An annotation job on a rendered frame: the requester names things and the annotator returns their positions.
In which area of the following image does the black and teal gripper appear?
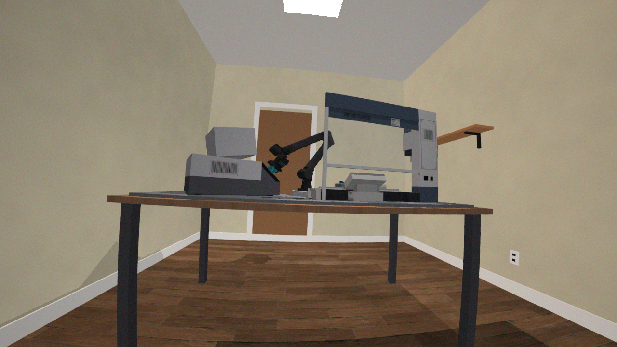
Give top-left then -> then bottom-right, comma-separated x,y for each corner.
267,160 -> 282,173

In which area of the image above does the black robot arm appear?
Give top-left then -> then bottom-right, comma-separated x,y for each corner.
269,132 -> 324,191

